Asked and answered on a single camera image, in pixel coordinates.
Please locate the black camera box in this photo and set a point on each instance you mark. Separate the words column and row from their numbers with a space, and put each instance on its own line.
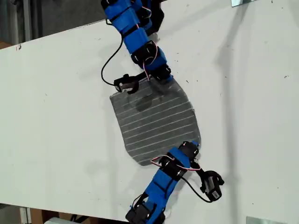
column 126, row 84
column 213, row 189

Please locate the brown cardboard box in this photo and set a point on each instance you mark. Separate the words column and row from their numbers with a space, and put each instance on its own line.
column 46, row 214

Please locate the grey striped square towel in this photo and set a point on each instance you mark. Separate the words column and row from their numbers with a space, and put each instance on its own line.
column 154, row 121

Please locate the white metal table leg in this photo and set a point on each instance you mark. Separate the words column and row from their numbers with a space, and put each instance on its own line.
column 25, row 215

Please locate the short black camera stalk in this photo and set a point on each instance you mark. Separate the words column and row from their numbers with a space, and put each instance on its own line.
column 200, row 170
column 141, row 75

